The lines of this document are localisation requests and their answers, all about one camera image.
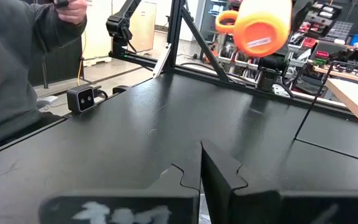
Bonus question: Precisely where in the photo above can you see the red storage bin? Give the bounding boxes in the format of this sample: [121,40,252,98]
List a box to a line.
[303,37,318,49]

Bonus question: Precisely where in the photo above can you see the beige wooden cabinet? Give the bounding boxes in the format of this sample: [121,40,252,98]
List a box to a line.
[131,1,157,53]

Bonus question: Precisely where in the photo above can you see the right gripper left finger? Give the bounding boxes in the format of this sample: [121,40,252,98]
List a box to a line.
[39,139,203,224]

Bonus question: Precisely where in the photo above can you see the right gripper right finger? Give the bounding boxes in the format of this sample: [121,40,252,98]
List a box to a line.
[200,139,358,224]

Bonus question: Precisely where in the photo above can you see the wooden workbench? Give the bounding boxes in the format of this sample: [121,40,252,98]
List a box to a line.
[314,64,358,83]

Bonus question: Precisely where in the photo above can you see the person's hand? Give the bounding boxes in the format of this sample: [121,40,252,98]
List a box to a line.
[54,0,88,26]

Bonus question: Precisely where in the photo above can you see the black table-level camera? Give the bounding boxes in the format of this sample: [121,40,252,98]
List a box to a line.
[66,84,96,114]

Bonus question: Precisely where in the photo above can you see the grey drawer organizer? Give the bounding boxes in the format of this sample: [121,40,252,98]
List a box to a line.
[328,20,356,41]

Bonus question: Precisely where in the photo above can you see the person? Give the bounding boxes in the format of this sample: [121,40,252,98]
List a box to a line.
[0,0,88,153]

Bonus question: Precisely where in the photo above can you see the white computer mouse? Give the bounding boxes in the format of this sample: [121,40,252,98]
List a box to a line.
[37,95,59,110]

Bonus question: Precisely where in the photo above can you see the orange plastic mug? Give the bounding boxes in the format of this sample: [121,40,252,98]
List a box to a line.
[215,0,293,58]

